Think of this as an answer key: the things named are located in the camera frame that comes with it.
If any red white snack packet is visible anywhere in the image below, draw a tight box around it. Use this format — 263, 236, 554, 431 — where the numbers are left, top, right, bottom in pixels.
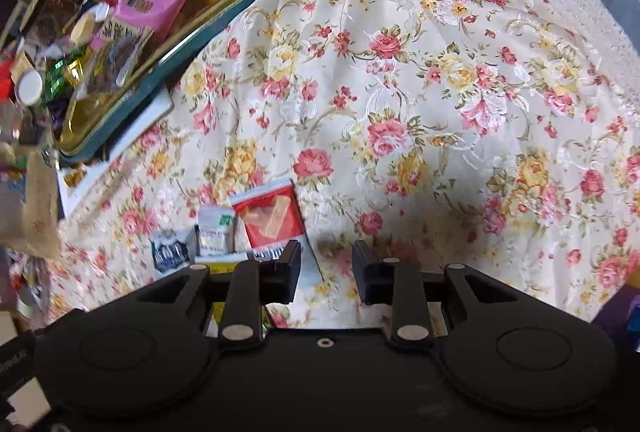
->
230, 181, 324, 274

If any kraft paper bag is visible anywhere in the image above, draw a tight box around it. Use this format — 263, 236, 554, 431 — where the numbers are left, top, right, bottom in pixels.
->
21, 151, 62, 259

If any white cup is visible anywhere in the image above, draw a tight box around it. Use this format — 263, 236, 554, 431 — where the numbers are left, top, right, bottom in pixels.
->
14, 70, 46, 106

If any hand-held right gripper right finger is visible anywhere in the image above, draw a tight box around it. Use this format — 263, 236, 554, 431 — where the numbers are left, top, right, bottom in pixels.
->
351, 239, 532, 347

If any blue white snack packet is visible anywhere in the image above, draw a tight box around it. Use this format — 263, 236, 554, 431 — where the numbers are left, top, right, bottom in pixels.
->
151, 227, 197, 274

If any gold teal-rimmed tin tray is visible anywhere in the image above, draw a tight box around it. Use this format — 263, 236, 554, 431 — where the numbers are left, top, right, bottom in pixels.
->
51, 0, 294, 164

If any yellow green snack packet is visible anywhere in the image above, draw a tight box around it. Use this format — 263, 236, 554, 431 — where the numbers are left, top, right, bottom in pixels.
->
194, 253, 266, 330

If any small white green snack packet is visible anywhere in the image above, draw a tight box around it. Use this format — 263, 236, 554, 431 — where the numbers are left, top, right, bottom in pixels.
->
196, 206, 237, 258

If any clear dark snack packet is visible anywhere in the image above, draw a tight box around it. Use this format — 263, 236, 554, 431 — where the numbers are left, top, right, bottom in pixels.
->
74, 23, 154, 104

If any pile of foil candies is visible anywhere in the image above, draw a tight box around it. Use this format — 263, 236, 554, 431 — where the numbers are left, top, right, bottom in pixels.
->
41, 56, 94, 125

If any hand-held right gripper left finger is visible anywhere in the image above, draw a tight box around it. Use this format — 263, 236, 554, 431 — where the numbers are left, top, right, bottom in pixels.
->
107, 239, 304, 347

